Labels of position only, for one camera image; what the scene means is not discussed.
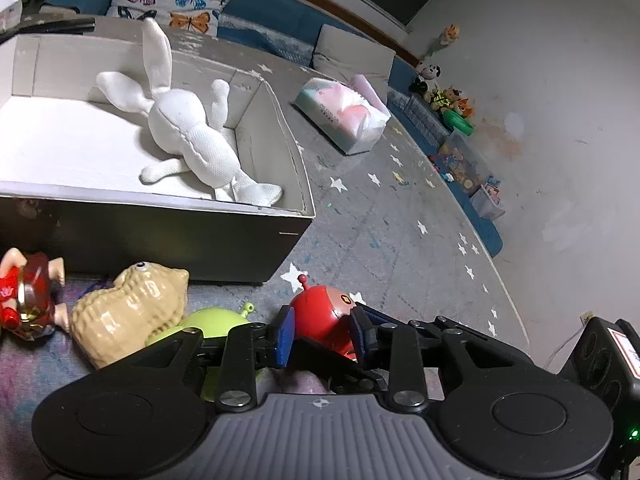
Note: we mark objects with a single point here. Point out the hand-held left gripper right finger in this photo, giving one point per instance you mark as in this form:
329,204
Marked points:
361,335

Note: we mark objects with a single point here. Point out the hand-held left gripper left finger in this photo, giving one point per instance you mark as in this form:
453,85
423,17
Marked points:
282,340

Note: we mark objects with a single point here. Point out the red round antenna toy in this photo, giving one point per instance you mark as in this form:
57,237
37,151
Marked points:
320,315

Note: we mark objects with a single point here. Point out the green round antenna toy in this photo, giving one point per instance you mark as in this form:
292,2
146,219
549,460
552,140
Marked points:
210,320

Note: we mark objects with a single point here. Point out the white cardboard box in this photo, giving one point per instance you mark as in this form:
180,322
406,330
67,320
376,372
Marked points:
150,240

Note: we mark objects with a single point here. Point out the black-haired red doll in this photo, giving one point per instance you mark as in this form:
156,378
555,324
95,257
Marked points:
30,290

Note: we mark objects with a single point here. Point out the beige peanut toy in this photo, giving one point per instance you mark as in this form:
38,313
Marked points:
125,315

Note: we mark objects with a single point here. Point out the small pale toy box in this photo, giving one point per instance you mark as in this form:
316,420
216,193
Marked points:
487,202

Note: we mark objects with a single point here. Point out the clear bin of toys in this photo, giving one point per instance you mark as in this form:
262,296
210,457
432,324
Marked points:
462,160

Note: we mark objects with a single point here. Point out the pastel tissue pack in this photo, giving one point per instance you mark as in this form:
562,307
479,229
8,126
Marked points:
340,110

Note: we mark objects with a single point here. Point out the green plastic toy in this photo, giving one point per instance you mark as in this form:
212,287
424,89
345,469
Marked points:
459,121

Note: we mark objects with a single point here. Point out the white rabbit plush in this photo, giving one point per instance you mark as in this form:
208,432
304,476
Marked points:
185,125

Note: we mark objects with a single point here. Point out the heap of small plush toys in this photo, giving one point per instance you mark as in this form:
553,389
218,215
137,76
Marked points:
452,100

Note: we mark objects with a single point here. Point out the panda plush toy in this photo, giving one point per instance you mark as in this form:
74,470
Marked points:
428,76

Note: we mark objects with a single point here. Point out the grey cushion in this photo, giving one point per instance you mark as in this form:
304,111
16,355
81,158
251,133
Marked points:
350,50

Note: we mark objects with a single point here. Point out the orange plush toy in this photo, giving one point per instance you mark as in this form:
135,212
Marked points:
450,34

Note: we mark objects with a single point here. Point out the black long box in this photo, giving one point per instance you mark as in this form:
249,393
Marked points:
50,24

